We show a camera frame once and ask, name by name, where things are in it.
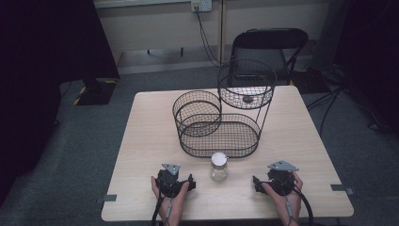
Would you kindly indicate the person's right hand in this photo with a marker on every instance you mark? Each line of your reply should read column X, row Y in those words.
column 290, row 213

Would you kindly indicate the glass jar with white lid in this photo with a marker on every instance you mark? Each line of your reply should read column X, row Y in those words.
column 218, row 171

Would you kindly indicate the black curtain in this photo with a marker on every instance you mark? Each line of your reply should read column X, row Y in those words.
column 370, row 56
column 40, row 78

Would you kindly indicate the small dark round object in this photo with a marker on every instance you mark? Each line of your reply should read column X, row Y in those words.
column 248, row 99

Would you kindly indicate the white wall socket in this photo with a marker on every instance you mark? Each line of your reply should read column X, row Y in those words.
column 202, row 5

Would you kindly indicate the person's left hand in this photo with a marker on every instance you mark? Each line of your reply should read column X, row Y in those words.
column 172, row 208

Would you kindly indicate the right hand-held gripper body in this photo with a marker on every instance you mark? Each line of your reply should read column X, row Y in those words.
column 280, row 180

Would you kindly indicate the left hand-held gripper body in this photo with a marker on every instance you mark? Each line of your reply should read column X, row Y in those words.
column 167, row 182

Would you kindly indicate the black stand base striped tape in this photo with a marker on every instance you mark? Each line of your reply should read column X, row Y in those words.
column 94, row 92

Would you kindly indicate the black folding chair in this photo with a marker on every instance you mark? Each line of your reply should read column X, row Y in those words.
column 271, row 39

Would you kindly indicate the grey tape piece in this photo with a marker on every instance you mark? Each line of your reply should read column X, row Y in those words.
column 110, row 198
column 340, row 188

